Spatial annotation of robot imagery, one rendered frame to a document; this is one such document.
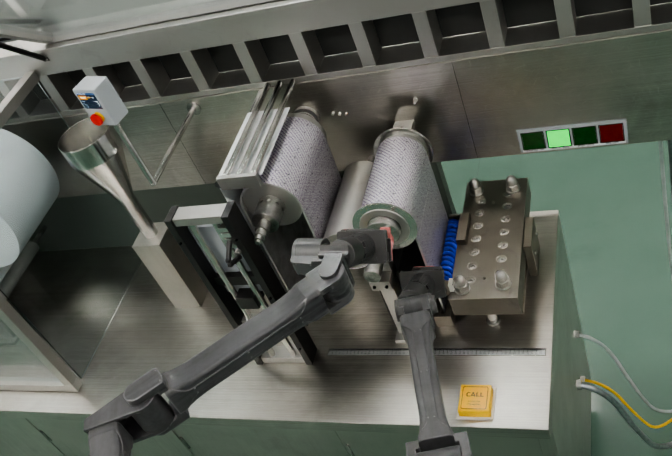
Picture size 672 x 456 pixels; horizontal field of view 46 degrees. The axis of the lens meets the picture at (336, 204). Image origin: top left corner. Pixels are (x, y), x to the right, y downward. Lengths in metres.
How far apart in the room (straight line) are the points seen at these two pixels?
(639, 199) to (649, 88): 1.62
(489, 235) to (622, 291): 1.24
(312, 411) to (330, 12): 0.94
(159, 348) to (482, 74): 1.17
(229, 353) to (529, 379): 0.77
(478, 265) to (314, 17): 0.70
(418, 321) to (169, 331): 0.94
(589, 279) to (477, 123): 1.37
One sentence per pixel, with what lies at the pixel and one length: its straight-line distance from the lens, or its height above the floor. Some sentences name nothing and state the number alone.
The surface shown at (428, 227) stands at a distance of 1.88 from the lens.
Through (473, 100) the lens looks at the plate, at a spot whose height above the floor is 1.32.
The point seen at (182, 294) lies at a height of 0.96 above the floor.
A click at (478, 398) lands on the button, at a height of 0.92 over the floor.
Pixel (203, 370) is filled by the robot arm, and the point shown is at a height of 1.47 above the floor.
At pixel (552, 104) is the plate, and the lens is 1.92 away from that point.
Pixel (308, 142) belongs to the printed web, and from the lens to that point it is 1.88.
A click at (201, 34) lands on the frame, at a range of 1.99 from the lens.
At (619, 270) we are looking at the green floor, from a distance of 3.23.
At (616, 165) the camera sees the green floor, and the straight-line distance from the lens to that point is 3.65.
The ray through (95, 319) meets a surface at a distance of 2.43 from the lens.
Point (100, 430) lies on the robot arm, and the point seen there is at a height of 1.48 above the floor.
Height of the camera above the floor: 2.44
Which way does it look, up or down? 39 degrees down
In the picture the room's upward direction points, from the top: 24 degrees counter-clockwise
